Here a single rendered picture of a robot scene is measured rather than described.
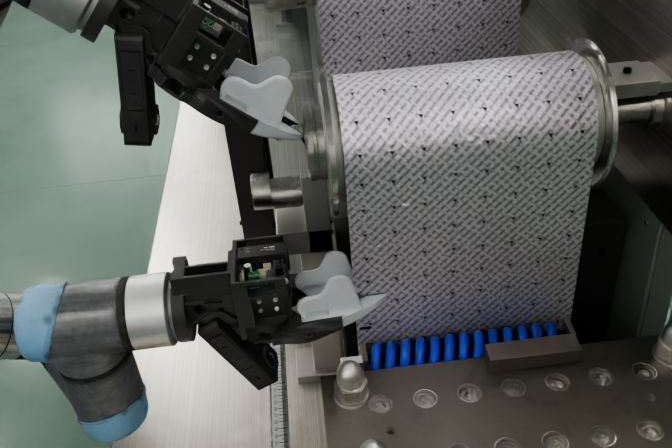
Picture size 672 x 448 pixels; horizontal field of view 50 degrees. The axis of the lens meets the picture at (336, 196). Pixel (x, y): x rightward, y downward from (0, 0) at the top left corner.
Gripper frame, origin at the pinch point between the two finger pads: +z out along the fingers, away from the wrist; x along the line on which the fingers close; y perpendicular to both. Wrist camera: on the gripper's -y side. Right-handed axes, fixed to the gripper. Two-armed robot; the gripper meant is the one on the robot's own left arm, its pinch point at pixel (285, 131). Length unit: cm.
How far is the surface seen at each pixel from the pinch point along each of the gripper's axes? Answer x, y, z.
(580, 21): 21.1, 23.5, 28.8
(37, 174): 224, -172, -9
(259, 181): 3.5, -7.9, 2.1
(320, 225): 1.9, -8.2, 10.1
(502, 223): -5.4, 5.4, 21.8
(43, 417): 83, -149, 20
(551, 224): -5.4, 7.9, 26.1
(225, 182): 52, -37, 14
